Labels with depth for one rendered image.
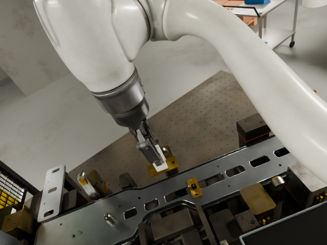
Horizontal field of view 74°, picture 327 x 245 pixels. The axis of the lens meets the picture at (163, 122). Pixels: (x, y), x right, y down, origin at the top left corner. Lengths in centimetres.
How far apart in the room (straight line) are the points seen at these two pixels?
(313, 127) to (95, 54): 27
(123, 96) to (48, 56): 466
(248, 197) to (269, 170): 19
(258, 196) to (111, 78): 58
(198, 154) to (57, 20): 115
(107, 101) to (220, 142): 108
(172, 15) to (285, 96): 21
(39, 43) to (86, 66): 462
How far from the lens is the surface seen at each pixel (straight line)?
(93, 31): 32
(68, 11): 31
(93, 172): 105
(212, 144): 138
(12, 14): 486
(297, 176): 78
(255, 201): 76
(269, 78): 28
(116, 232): 91
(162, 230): 63
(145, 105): 42
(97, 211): 98
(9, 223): 115
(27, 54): 497
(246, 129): 100
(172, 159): 60
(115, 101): 37
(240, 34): 33
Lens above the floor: 176
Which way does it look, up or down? 41 degrees down
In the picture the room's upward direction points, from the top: 21 degrees counter-clockwise
